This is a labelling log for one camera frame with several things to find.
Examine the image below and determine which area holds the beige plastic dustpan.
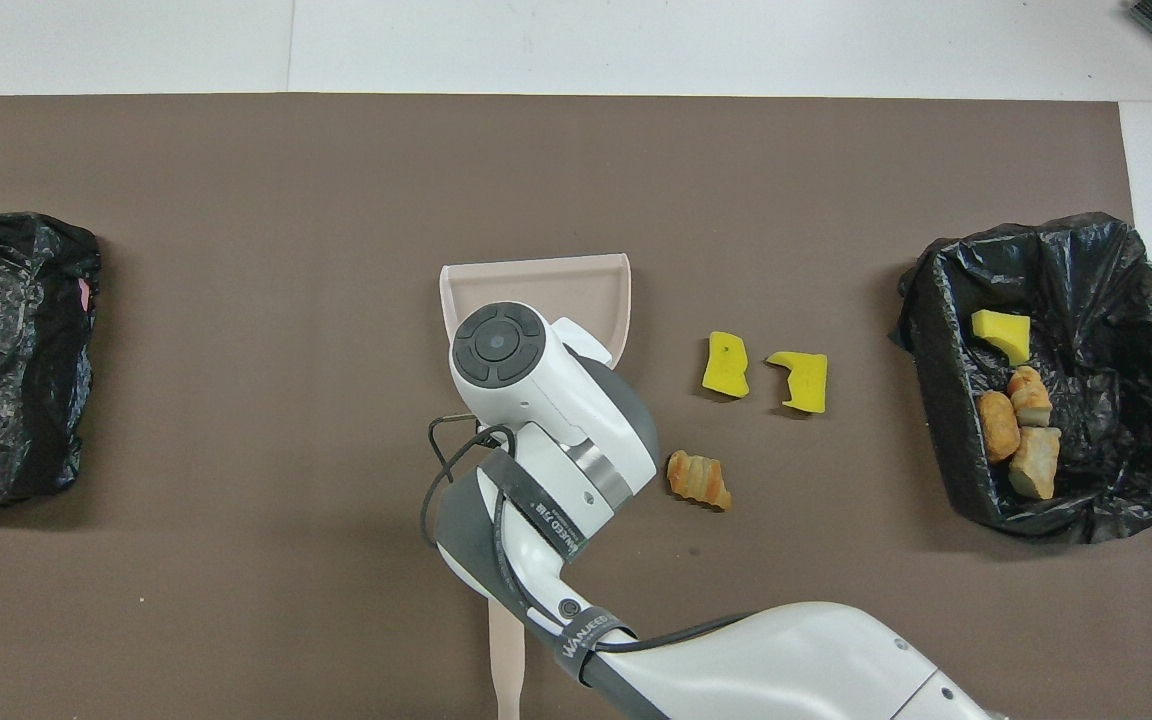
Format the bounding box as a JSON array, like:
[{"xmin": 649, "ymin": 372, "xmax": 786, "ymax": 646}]
[{"xmin": 439, "ymin": 253, "xmax": 632, "ymax": 369}]

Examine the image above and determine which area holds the beige hand brush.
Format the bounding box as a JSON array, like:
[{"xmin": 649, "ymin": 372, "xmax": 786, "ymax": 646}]
[{"xmin": 488, "ymin": 590, "xmax": 529, "ymax": 720}]

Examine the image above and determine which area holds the yellow sponge piece with hole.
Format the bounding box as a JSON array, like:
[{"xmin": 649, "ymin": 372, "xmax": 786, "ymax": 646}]
[{"xmin": 702, "ymin": 331, "xmax": 750, "ymax": 399}]

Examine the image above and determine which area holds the notched yellow sponge piece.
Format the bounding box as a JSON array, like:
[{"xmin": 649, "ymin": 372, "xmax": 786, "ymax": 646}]
[{"xmin": 766, "ymin": 350, "xmax": 828, "ymax": 414}]

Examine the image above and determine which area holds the yellow green sponge piece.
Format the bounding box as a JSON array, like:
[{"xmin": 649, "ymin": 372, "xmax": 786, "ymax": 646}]
[{"xmin": 971, "ymin": 309, "xmax": 1032, "ymax": 366}]

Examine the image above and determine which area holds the brown bread roll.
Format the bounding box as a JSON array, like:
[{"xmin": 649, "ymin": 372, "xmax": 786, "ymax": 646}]
[{"xmin": 976, "ymin": 390, "xmax": 1022, "ymax": 463}]

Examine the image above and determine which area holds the golden croissant piece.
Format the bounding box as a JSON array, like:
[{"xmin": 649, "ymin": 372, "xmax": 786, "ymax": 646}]
[
  {"xmin": 1006, "ymin": 366, "xmax": 1053, "ymax": 428},
  {"xmin": 1009, "ymin": 427, "xmax": 1062, "ymax": 501},
  {"xmin": 667, "ymin": 449, "xmax": 734, "ymax": 512}
]

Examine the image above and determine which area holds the black bag lined bin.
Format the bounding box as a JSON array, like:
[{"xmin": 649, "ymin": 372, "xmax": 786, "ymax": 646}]
[
  {"xmin": 0, "ymin": 212, "xmax": 102, "ymax": 513},
  {"xmin": 891, "ymin": 212, "xmax": 1152, "ymax": 546}
]

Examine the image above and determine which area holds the brown table mat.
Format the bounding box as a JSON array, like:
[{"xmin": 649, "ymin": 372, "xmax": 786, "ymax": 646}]
[{"xmin": 0, "ymin": 93, "xmax": 1152, "ymax": 720}]

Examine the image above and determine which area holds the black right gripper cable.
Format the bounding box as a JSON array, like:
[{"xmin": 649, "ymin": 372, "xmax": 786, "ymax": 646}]
[{"xmin": 421, "ymin": 413, "xmax": 747, "ymax": 651}]

